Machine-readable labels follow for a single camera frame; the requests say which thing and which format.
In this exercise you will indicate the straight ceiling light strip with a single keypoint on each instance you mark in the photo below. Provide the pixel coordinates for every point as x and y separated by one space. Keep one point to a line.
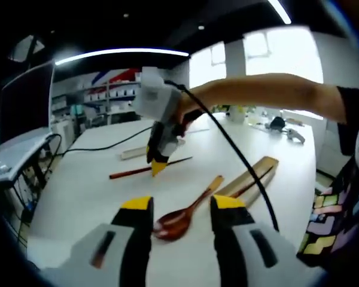
122 53

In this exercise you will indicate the white cabinet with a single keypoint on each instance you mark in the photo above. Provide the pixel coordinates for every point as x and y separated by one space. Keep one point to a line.
64 133

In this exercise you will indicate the brown wooden chopstick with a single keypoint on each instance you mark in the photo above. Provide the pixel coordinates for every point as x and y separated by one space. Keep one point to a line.
242 189
125 174

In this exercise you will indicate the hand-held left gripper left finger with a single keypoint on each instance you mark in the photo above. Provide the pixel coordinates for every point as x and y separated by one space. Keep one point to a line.
131 239

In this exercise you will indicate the shelf with white boxes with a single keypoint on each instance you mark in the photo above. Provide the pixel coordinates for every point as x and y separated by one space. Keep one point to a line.
107 91

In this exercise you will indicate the curved ceiling light strip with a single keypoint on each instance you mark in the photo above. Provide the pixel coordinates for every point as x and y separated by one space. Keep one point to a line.
281 12

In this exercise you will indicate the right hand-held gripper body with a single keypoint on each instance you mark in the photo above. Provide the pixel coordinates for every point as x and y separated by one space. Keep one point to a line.
155 95

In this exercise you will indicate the white laptop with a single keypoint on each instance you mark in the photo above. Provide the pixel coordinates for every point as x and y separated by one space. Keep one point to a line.
27 101

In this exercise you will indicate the green potted plant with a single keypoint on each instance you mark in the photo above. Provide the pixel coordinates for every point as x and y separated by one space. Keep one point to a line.
237 113

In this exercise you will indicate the beige cutlery case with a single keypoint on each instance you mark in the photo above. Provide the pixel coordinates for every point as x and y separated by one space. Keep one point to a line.
266 163

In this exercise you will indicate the brown wooden spoon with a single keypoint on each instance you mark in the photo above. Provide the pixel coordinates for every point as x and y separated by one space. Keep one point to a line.
173 224

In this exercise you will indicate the person's right hand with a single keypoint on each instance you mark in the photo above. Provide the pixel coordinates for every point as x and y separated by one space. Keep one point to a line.
191 103

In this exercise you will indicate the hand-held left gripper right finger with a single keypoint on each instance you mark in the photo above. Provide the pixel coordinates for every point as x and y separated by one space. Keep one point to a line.
230 239

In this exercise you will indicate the black rounded object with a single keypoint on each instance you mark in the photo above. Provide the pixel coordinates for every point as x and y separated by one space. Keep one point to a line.
277 123

